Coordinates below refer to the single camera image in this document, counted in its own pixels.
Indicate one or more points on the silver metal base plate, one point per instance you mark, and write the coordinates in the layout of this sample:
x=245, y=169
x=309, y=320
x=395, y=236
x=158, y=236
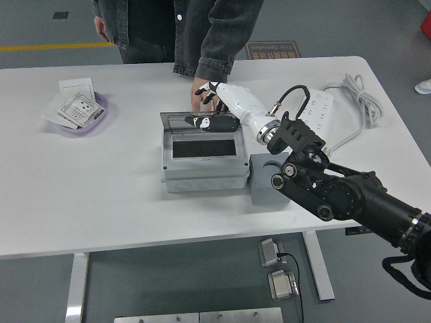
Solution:
x=156, y=318
x=240, y=316

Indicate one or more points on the white socket panel printed back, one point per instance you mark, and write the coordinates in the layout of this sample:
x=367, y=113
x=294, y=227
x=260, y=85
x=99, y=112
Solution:
x=79, y=107

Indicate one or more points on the white table leg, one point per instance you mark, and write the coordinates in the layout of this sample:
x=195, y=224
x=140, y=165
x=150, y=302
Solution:
x=77, y=286
x=320, y=269

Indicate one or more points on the person's right hand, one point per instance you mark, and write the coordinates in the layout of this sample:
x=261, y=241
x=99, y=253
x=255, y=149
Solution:
x=100, y=28

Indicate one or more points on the yellow floor tape line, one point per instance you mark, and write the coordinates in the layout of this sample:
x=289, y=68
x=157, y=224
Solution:
x=50, y=47

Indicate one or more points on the white shoe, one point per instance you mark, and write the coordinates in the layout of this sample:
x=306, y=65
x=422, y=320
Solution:
x=423, y=87

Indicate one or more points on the grey electrical box clear lid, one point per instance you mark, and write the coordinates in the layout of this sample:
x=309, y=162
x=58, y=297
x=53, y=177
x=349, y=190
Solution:
x=202, y=171

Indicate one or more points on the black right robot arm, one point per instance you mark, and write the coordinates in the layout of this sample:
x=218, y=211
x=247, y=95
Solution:
x=353, y=198

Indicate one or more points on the small silver metal block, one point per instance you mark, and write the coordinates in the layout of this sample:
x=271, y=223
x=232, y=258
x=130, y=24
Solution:
x=269, y=252

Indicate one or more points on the plain white switch plate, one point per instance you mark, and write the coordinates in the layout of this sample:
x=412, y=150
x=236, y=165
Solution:
x=79, y=85

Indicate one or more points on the black square floor cover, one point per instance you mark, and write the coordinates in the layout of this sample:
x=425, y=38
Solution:
x=60, y=15

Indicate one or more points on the person's left forearm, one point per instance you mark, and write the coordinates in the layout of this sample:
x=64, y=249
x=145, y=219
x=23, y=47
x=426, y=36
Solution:
x=219, y=50

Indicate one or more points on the black under-table bracket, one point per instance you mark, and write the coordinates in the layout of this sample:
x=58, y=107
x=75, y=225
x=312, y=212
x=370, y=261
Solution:
x=357, y=231

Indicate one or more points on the person's left hand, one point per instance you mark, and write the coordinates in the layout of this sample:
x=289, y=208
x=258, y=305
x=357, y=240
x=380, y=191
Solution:
x=197, y=100

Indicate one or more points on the white power strip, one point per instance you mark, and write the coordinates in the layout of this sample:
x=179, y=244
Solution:
x=321, y=107

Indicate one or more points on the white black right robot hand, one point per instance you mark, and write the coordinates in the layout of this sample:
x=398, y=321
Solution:
x=242, y=101

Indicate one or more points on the person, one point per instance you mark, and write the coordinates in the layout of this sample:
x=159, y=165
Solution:
x=151, y=27

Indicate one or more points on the white flat panel plate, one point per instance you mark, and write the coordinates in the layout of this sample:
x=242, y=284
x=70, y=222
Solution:
x=50, y=112

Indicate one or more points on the grey cube with round hole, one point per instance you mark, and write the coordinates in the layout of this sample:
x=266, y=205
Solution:
x=262, y=188

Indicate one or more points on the red object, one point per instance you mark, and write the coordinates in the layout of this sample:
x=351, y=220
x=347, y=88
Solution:
x=427, y=20

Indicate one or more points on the dark brown floor sign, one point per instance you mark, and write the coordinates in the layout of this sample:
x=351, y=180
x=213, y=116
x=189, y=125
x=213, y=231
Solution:
x=269, y=50

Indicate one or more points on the large silver metal block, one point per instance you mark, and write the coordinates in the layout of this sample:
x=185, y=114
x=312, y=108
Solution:
x=281, y=286

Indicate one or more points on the purple plastic tray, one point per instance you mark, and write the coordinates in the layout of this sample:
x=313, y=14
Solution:
x=102, y=104

